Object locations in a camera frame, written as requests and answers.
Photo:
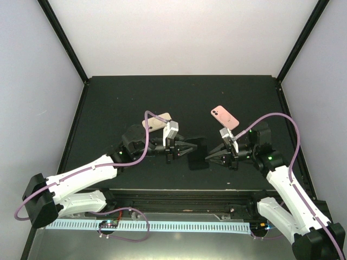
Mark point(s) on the beige cased phone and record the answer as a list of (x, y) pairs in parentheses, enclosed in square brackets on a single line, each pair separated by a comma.
[(155, 122)]

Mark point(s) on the small electronics board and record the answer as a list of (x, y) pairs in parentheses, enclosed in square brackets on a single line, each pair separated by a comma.
[(108, 224)]

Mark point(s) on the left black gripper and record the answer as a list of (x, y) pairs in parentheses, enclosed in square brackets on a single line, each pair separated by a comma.
[(172, 147)]

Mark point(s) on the pink cased phone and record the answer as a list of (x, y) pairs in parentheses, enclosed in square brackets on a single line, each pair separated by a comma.
[(224, 117)]

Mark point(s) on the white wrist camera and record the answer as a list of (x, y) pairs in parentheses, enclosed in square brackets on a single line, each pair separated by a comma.
[(170, 131), (228, 138)]

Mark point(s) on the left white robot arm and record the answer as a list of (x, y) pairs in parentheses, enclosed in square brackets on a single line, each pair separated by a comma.
[(134, 143)]

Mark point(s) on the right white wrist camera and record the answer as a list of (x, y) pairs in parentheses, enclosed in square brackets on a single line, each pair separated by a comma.
[(228, 138)]

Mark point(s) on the light blue slotted cable duct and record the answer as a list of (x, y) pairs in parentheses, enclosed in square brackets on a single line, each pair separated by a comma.
[(153, 226)]

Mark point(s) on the black frame post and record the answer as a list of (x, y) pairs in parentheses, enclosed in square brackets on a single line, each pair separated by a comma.
[(60, 33), (302, 38)]

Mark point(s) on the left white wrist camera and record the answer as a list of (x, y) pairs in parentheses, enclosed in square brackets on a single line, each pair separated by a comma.
[(170, 131)]

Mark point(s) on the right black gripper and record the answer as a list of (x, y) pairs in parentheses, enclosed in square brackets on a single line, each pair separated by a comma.
[(229, 159)]

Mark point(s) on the left black frame post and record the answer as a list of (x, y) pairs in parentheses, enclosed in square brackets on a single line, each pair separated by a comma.
[(60, 33)]

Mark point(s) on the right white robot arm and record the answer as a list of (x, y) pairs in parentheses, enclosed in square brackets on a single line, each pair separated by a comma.
[(311, 234)]

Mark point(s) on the right black frame post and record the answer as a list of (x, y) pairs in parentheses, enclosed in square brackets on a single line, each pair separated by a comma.
[(302, 38)]

